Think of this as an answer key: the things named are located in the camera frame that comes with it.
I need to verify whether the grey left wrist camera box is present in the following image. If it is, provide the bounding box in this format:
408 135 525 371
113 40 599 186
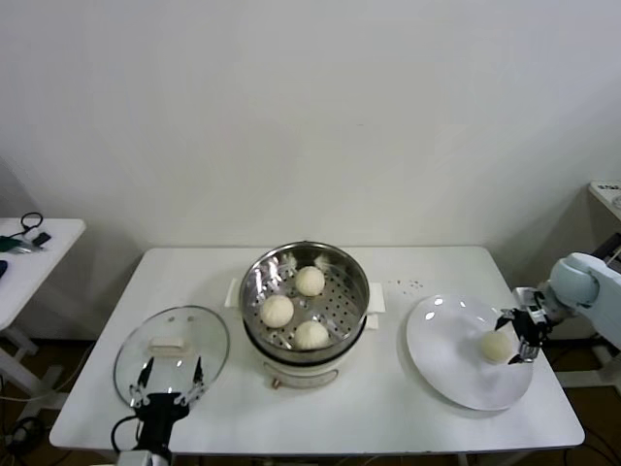
117 449 152 466

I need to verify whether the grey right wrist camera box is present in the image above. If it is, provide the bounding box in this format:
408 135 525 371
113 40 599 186
512 285 548 322

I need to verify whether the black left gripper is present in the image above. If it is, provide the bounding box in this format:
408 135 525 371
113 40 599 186
128 356 205 450

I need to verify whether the steel perforated steamer basket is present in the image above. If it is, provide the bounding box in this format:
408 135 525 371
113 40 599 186
224 241 388 358

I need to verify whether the large white plate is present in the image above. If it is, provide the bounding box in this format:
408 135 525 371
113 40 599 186
405 293 534 413

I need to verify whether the white steamed baozi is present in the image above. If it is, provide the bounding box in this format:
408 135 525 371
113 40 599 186
478 330 513 364
295 265 326 297
260 294 295 329
293 319 330 350

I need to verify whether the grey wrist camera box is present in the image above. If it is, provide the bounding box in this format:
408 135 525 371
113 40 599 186
512 285 548 322
117 449 152 466

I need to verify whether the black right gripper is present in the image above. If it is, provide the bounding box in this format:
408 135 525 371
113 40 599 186
492 307 552 366

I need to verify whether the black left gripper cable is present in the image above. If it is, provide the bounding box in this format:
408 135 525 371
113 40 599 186
111 415 142 452

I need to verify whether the round glass lid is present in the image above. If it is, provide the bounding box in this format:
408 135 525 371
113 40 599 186
113 304 231 414

